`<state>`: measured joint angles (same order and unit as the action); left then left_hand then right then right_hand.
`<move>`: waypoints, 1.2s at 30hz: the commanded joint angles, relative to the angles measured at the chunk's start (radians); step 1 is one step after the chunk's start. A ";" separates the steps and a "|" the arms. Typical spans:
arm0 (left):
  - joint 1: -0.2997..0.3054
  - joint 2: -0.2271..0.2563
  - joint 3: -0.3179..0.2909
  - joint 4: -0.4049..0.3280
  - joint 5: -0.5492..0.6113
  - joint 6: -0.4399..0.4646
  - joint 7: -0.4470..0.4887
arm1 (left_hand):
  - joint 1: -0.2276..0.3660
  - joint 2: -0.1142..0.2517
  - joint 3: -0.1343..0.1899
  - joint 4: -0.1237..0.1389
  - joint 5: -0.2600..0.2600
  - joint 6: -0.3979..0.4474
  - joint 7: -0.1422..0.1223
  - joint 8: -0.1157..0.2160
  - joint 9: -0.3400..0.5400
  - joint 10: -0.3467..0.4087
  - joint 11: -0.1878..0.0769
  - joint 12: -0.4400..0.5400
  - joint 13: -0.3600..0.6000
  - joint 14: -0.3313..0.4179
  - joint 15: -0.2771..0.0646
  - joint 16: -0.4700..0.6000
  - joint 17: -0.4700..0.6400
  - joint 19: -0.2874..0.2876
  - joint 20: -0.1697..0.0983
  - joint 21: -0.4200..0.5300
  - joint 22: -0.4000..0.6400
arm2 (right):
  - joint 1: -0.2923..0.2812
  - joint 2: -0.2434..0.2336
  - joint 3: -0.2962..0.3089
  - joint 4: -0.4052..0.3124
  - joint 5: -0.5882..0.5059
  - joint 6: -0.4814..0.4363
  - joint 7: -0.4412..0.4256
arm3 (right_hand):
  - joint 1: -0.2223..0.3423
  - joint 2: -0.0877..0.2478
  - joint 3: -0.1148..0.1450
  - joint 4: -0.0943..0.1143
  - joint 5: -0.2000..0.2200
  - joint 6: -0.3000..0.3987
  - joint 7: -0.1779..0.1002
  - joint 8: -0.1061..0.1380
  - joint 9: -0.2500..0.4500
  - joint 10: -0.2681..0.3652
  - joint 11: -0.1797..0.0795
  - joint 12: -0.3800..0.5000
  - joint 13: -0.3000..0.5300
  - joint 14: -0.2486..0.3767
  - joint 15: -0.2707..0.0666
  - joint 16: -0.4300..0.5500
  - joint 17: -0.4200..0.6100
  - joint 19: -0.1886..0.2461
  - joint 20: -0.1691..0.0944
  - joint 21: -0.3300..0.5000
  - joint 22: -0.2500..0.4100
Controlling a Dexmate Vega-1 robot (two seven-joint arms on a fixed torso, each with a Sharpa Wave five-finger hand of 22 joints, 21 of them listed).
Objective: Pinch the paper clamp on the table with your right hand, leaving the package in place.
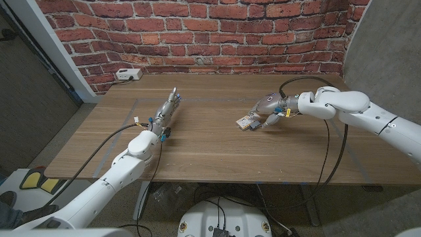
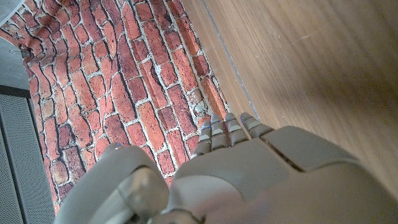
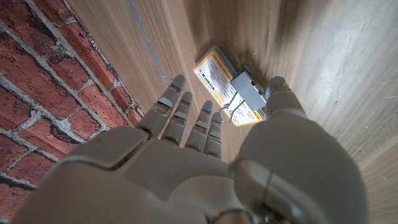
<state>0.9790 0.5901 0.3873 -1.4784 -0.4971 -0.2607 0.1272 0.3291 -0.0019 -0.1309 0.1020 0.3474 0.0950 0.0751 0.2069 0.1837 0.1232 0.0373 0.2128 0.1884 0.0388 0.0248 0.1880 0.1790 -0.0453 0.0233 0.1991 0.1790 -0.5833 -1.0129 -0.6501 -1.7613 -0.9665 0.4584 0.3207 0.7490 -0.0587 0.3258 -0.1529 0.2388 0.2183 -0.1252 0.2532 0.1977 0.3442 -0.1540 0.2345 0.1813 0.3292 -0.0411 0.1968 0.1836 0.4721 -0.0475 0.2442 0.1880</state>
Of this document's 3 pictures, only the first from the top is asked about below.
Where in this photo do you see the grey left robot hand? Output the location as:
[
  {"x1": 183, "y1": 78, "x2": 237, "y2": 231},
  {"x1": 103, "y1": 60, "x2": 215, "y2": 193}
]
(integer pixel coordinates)
[{"x1": 147, "y1": 87, "x2": 182, "y2": 138}]

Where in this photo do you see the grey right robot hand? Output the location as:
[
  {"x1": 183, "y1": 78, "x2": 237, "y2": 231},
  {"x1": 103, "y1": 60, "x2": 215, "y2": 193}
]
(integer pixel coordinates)
[{"x1": 249, "y1": 92, "x2": 299, "y2": 128}]

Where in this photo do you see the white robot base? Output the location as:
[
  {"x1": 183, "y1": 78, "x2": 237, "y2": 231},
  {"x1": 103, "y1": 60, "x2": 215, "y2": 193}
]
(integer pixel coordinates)
[{"x1": 177, "y1": 196, "x2": 273, "y2": 237}]

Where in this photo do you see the small yellow white package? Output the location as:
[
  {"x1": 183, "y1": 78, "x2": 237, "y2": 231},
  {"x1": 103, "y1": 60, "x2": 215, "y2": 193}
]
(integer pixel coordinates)
[{"x1": 235, "y1": 113, "x2": 262, "y2": 131}]

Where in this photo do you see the white power strip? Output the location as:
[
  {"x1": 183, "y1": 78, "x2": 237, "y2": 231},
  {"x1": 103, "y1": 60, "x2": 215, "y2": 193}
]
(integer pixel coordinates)
[{"x1": 115, "y1": 68, "x2": 143, "y2": 81}]

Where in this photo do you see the clear plastic bag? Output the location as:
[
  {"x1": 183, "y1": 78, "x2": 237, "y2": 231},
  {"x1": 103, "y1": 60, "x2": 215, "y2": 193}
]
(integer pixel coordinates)
[{"x1": 151, "y1": 182, "x2": 195, "y2": 218}]

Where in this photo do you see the red brick print backdrop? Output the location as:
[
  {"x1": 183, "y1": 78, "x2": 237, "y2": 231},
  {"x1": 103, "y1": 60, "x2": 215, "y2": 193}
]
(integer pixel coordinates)
[{"x1": 35, "y1": 0, "x2": 372, "y2": 97}]

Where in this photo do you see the grey table leg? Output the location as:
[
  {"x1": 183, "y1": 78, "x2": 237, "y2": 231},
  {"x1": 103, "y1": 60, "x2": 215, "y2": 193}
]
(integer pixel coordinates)
[
  {"x1": 132, "y1": 180, "x2": 151, "y2": 221},
  {"x1": 299, "y1": 184, "x2": 320, "y2": 227}
]

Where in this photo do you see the white pedal platform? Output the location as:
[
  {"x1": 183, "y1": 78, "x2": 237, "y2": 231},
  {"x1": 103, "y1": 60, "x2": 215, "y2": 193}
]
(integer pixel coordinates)
[{"x1": 0, "y1": 168, "x2": 96, "y2": 211}]

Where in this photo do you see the black device on base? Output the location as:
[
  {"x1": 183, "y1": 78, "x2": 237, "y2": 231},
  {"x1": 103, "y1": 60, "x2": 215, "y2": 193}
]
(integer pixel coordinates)
[{"x1": 212, "y1": 226, "x2": 231, "y2": 237}]

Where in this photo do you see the yellow black foot pedal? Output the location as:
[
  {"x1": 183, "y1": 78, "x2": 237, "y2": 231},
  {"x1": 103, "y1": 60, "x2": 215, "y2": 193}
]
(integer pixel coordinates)
[
  {"x1": 39, "y1": 177, "x2": 66, "y2": 195},
  {"x1": 19, "y1": 167, "x2": 46, "y2": 190}
]

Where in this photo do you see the white robot torso edge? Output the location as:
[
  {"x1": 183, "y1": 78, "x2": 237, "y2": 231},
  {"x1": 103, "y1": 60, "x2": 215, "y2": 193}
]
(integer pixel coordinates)
[{"x1": 0, "y1": 228, "x2": 132, "y2": 237}]

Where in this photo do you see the dark shoe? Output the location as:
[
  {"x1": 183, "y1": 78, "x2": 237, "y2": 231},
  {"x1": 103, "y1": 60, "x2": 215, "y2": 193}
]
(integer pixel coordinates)
[
  {"x1": 0, "y1": 190, "x2": 17, "y2": 208},
  {"x1": 19, "y1": 204, "x2": 60, "y2": 225}
]

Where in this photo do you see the person leg in jeans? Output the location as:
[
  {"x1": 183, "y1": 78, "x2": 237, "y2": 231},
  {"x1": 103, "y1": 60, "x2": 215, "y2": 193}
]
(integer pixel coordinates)
[{"x1": 0, "y1": 201, "x2": 26, "y2": 230}]

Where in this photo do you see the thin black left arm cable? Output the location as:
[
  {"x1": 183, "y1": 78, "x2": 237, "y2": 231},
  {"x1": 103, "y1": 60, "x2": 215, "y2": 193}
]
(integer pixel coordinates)
[{"x1": 118, "y1": 140, "x2": 164, "y2": 237}]

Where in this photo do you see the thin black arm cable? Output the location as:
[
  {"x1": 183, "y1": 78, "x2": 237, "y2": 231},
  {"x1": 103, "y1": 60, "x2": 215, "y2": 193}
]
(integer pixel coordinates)
[
  {"x1": 118, "y1": 140, "x2": 164, "y2": 237},
  {"x1": 314, "y1": 119, "x2": 331, "y2": 189}
]

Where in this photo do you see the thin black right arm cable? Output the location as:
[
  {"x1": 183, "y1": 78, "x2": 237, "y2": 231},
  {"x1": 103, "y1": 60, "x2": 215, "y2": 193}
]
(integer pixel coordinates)
[{"x1": 314, "y1": 119, "x2": 331, "y2": 189}]

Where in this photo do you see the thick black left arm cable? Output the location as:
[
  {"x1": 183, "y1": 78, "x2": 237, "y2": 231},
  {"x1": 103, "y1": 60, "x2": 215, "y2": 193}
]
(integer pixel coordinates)
[{"x1": 44, "y1": 123, "x2": 149, "y2": 207}]

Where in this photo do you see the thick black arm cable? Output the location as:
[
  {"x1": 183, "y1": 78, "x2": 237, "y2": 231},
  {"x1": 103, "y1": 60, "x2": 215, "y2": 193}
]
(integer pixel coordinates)
[
  {"x1": 256, "y1": 76, "x2": 349, "y2": 210},
  {"x1": 44, "y1": 123, "x2": 149, "y2": 207}
]

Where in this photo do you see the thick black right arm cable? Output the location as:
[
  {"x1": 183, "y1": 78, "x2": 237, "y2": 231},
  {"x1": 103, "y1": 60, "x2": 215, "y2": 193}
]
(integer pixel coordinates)
[{"x1": 256, "y1": 76, "x2": 349, "y2": 210}]

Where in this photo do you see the white door frame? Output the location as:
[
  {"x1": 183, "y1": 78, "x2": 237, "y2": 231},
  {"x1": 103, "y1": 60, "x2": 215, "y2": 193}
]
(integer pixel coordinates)
[{"x1": 6, "y1": 0, "x2": 99, "y2": 103}]

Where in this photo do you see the black door handle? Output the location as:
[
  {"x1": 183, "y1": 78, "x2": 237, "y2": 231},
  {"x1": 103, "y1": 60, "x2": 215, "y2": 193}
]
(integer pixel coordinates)
[{"x1": 0, "y1": 28, "x2": 17, "y2": 42}]

